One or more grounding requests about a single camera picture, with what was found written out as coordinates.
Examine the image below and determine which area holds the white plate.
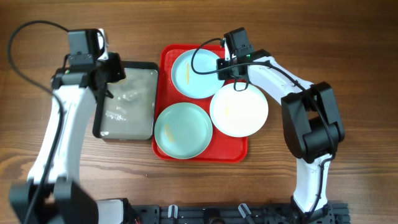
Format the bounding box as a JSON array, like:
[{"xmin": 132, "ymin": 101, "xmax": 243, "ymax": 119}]
[{"xmin": 210, "ymin": 82, "xmax": 269, "ymax": 138}]

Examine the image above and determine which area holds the light blue plate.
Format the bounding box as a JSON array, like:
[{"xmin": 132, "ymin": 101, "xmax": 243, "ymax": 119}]
[{"xmin": 171, "ymin": 49, "xmax": 224, "ymax": 99}]

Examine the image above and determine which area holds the mint green plate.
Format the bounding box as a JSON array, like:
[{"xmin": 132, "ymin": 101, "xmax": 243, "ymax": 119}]
[{"xmin": 154, "ymin": 102, "xmax": 213, "ymax": 159}]

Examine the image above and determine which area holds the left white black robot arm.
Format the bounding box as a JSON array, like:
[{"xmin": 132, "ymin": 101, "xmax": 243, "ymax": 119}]
[{"xmin": 9, "ymin": 53, "xmax": 129, "ymax": 223}]

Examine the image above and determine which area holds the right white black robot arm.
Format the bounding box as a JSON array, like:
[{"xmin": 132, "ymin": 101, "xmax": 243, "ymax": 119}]
[{"xmin": 210, "ymin": 50, "xmax": 345, "ymax": 223}]

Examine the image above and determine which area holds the black tray with water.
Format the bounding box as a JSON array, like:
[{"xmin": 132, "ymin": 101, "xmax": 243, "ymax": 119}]
[{"xmin": 92, "ymin": 61, "xmax": 159, "ymax": 141}]

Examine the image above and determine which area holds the red plastic tray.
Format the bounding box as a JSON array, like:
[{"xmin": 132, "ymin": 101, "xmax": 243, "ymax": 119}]
[{"xmin": 155, "ymin": 44, "xmax": 248, "ymax": 163}]

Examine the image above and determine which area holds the right black cable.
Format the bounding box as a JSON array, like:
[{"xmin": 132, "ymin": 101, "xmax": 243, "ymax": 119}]
[{"xmin": 190, "ymin": 37, "xmax": 336, "ymax": 215}]

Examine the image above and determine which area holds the black cable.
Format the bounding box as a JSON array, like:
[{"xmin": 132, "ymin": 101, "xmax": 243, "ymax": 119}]
[
  {"xmin": 7, "ymin": 20, "xmax": 71, "ymax": 224},
  {"xmin": 190, "ymin": 37, "xmax": 336, "ymax": 215}
]

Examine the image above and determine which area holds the left black cable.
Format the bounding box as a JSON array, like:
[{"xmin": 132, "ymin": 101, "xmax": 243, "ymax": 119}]
[{"xmin": 7, "ymin": 20, "xmax": 71, "ymax": 224}]

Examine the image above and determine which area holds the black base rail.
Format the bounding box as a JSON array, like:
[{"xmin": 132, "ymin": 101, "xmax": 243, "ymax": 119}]
[{"xmin": 125, "ymin": 202, "xmax": 351, "ymax": 224}]

